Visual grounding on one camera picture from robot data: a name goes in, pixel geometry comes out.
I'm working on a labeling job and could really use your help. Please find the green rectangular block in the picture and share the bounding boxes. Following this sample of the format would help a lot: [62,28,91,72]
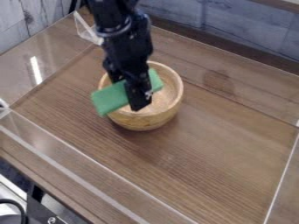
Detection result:
[91,68,165,116]

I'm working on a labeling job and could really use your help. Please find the black table leg bracket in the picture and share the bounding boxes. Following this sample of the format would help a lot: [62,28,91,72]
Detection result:
[26,185,67,224]

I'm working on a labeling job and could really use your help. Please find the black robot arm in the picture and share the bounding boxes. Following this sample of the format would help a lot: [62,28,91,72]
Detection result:
[87,0,154,111]

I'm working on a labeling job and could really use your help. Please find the black cable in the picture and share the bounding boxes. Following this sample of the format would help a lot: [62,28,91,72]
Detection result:
[0,199,30,224]

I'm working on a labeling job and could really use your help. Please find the wooden bowl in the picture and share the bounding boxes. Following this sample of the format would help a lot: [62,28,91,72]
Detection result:
[107,61,183,131]

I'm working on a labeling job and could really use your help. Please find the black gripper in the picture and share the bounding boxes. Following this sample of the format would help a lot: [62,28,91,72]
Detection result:
[102,17,155,112]

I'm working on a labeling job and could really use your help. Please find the clear acrylic corner bracket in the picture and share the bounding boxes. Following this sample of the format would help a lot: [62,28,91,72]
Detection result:
[74,11,105,46]

